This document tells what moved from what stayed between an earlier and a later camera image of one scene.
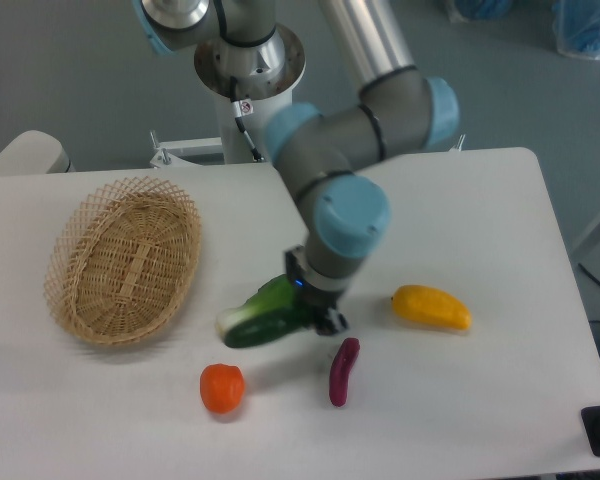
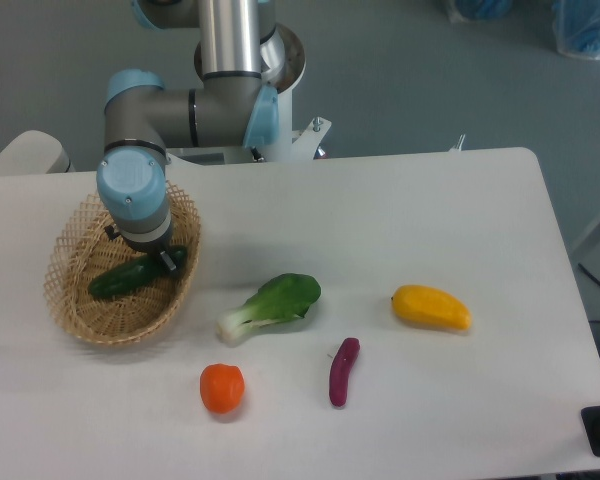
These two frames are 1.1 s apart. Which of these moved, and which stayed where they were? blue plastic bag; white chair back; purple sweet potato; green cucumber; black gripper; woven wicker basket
Moved: green cucumber; black gripper
Stayed: purple sweet potato; white chair back; blue plastic bag; woven wicker basket
